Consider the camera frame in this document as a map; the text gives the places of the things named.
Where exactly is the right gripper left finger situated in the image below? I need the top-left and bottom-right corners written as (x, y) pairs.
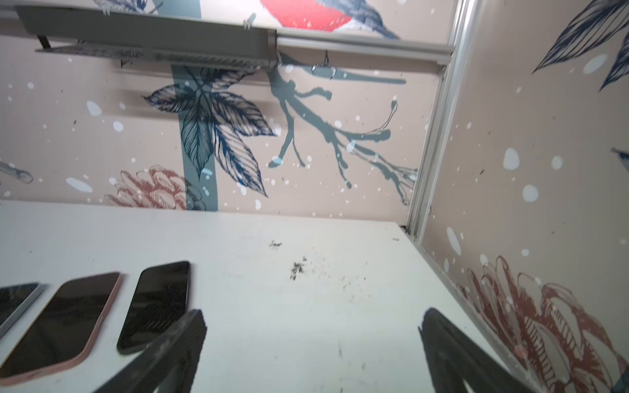
top-left (97, 309), bottom-right (207, 393)

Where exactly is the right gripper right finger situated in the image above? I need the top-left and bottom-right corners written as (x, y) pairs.
top-left (419, 308), bottom-right (531, 393)

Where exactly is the black screen phone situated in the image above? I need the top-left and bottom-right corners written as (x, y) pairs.
top-left (1, 272), bottom-right (123, 386)

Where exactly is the purple phone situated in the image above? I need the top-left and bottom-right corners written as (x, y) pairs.
top-left (0, 283), bottom-right (47, 337)

